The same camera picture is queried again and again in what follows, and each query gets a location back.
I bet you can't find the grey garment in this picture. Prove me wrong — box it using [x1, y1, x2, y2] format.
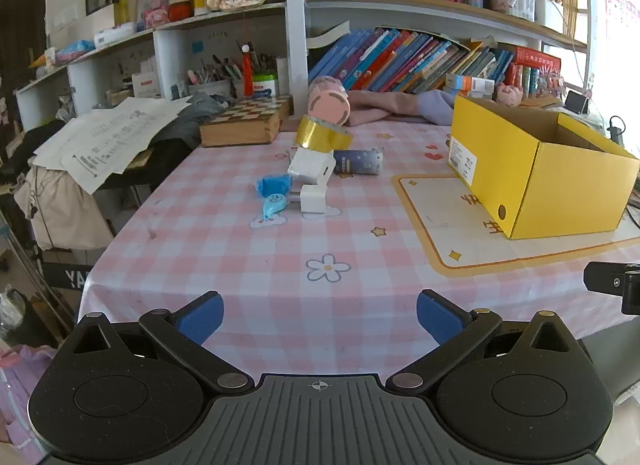
[150, 93, 236, 150]

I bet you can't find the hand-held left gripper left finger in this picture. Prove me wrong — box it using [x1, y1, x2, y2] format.
[65, 290, 253, 394]

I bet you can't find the row of leaning books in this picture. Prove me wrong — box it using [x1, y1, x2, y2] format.
[307, 27, 518, 94]

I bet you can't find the small white charger plug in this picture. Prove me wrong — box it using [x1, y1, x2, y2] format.
[291, 184, 327, 216]

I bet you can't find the blue plastic wrapper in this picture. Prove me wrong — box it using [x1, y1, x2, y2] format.
[256, 174, 293, 198]

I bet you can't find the gold tape roll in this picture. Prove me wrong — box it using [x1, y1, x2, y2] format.
[296, 115, 354, 153]

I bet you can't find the pile of printed papers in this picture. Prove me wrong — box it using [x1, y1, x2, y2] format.
[32, 96, 193, 194]

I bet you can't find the red boxed book set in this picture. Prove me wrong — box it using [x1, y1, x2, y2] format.
[505, 45, 562, 96]

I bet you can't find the black device with ring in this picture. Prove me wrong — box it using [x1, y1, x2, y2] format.
[607, 116, 628, 146]

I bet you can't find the purple cloth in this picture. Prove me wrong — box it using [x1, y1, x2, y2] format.
[415, 90, 458, 126]

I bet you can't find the white tub green lid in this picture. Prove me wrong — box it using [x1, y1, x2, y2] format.
[251, 73, 279, 97]

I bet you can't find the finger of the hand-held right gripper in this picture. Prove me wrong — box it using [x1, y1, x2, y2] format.
[583, 261, 640, 316]

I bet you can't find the cream desk mat orange border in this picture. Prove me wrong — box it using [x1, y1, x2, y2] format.
[391, 172, 640, 271]

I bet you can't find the pink cup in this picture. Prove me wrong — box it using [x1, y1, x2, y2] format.
[306, 76, 351, 126]

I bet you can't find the wooden chess board box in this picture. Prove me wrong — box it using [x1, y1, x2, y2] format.
[199, 95, 293, 148]

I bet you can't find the wall poster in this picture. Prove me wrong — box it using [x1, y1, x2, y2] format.
[602, 0, 640, 46]

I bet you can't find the pink pig toy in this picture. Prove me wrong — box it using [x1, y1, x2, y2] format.
[495, 84, 523, 108]

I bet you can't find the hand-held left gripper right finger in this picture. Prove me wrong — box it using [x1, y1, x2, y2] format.
[386, 290, 581, 394]

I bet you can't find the beige cloth bag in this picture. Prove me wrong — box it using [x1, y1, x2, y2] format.
[14, 165, 115, 251]

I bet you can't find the pink checked tablecloth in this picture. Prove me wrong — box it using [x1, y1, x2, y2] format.
[77, 117, 640, 381]

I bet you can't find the white bookshelf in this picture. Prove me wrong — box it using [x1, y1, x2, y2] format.
[14, 0, 601, 130]

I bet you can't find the white box red label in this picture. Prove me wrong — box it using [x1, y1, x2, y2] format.
[131, 71, 163, 98]

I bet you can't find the white power adapter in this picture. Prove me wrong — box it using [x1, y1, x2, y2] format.
[287, 147, 337, 186]

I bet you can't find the pink cloth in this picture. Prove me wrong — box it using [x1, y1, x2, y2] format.
[345, 90, 426, 126]

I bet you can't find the orange and white medicine box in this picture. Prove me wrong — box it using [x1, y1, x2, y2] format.
[445, 72, 496, 98]

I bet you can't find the dark blue small bottle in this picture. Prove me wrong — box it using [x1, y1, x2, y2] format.
[332, 147, 385, 176]

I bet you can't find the purple bag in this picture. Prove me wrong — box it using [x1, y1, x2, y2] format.
[0, 345, 56, 451]

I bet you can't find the yellow cardboard box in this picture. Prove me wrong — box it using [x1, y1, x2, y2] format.
[446, 95, 640, 241]

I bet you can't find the bunch of pens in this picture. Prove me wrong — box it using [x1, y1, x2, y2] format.
[187, 55, 246, 96]

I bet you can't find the blue correction tape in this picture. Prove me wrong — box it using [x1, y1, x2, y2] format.
[260, 193, 287, 220]

